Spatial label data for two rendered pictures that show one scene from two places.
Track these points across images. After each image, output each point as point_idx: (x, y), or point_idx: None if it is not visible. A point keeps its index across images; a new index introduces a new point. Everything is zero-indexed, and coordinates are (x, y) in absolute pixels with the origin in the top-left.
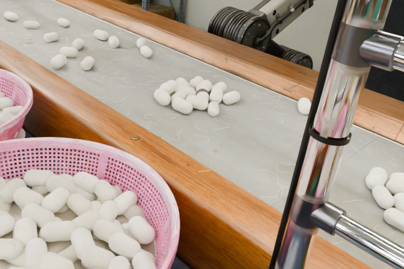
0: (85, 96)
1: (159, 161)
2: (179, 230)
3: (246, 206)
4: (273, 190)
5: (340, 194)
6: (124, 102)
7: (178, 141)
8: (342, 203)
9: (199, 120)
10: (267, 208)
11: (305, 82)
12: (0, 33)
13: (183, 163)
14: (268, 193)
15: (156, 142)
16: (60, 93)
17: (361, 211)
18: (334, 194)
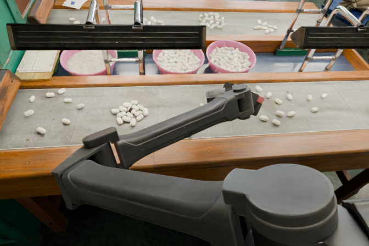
0: (221, 78)
1: (182, 76)
2: (160, 66)
3: (158, 78)
4: (162, 94)
5: (149, 104)
6: None
7: (193, 91)
8: (147, 101)
9: (200, 101)
10: (155, 80)
11: (200, 142)
12: (301, 88)
13: (178, 78)
14: (162, 92)
15: (189, 79)
16: (225, 75)
17: (143, 102)
18: (150, 102)
